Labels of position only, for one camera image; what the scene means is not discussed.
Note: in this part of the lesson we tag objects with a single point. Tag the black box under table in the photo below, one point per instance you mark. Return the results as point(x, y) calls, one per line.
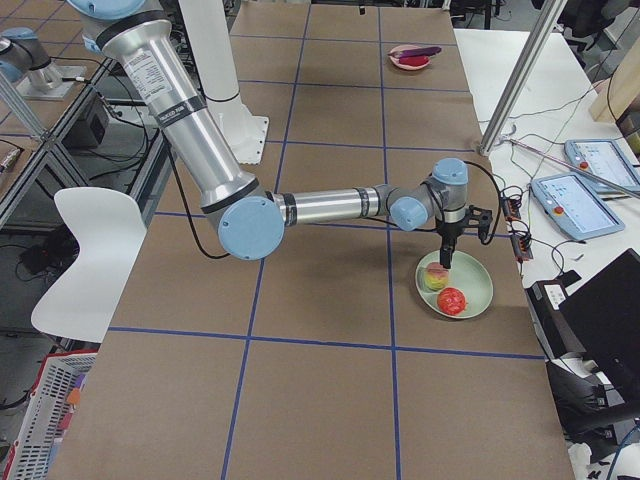
point(89, 129)

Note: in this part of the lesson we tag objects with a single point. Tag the white chair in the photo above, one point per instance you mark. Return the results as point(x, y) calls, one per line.
point(109, 230)

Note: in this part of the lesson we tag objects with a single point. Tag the red white plastic basket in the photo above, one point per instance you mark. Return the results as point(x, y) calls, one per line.
point(52, 402)

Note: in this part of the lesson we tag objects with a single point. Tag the red yellow pomegranate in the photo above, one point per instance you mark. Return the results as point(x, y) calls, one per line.
point(451, 301)

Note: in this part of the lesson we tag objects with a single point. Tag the red chili pepper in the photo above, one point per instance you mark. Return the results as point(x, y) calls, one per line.
point(413, 63)

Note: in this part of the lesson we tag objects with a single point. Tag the purple eggplant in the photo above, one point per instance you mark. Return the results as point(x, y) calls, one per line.
point(414, 52)

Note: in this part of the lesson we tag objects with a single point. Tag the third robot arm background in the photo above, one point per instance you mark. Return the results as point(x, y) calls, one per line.
point(31, 70)

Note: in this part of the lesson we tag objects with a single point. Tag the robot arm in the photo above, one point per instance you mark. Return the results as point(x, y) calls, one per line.
point(249, 220)

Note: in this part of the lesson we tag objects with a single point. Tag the black computer monitor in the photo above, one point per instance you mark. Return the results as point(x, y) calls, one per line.
point(604, 315)

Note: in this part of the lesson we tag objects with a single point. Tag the teach pendant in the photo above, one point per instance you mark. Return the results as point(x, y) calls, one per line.
point(575, 207)
point(603, 158)

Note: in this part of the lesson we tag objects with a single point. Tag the aluminium frame post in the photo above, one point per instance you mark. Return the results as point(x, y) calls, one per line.
point(527, 59)

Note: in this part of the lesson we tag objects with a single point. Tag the green plate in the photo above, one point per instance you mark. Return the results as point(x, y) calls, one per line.
point(466, 274)

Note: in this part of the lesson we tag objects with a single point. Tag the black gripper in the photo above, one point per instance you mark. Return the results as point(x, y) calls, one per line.
point(450, 232)

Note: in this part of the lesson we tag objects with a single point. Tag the pink yellow peach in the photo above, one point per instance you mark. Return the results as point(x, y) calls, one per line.
point(435, 276)

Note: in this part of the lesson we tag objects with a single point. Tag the near teach pendant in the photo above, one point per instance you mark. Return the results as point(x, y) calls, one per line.
point(575, 207)

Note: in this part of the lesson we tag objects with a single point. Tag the pink plate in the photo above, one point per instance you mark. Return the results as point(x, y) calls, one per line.
point(394, 60)

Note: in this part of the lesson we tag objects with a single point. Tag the far teach pendant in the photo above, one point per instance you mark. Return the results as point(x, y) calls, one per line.
point(603, 158)

